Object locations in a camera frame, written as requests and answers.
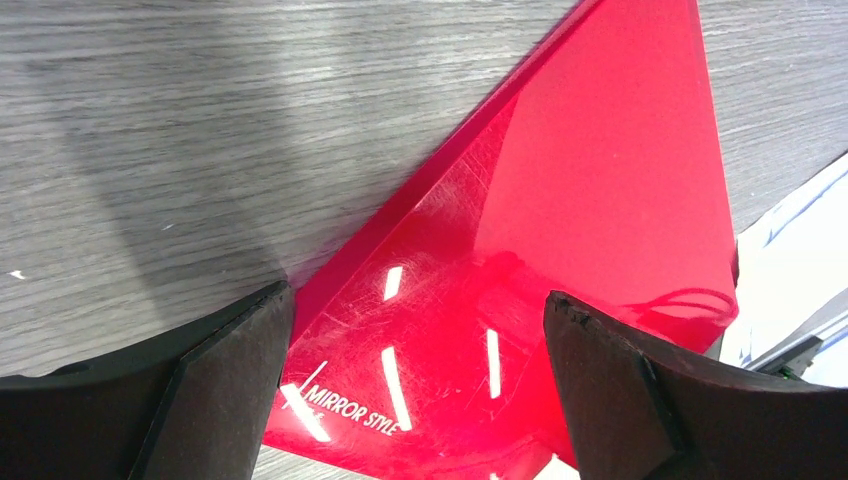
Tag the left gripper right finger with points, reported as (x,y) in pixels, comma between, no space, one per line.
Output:
(639,407)

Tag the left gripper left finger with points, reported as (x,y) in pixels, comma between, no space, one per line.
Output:
(190,403)

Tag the red plastic folder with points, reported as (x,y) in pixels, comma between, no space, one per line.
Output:
(595,169)

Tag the stack of white paper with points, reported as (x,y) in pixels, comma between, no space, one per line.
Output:
(793,262)

